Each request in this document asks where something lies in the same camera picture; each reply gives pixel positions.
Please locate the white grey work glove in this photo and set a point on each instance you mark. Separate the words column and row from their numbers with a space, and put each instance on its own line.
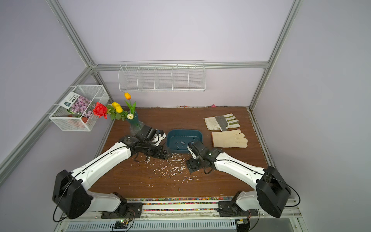
column 222, row 123

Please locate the glass flower vase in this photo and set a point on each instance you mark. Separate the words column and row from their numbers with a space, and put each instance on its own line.
column 135, row 125

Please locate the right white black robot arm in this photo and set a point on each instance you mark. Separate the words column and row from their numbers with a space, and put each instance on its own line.
column 270, row 191

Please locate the teal plastic storage box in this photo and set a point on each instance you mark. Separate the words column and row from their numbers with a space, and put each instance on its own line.
column 174, row 138

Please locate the red artificial rose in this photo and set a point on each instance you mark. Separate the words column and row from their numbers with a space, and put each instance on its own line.
column 100, row 110

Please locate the yellow artificial tulips bunch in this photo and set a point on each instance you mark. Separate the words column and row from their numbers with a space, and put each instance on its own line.
column 116, row 111

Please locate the white wire side basket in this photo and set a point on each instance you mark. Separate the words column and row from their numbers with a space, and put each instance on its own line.
column 66, row 122

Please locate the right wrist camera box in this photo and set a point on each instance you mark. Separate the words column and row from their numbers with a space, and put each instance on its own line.
column 189, row 147

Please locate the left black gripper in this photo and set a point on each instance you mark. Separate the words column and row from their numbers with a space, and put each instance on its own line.
column 159, row 154

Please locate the purple flower packet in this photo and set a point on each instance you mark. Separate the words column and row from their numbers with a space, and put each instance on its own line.
column 78, row 105

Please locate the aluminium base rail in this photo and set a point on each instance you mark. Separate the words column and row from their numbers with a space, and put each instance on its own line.
column 170, row 215

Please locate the white wire wall shelf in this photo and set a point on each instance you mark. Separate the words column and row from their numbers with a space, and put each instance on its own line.
column 162, row 76

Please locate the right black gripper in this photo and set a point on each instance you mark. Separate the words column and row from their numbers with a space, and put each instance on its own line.
column 190, row 163

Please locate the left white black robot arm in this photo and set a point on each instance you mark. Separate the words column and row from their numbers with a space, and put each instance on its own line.
column 71, row 192

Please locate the cream canvas work glove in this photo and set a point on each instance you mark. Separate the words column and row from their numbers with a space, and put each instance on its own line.
column 229, row 139

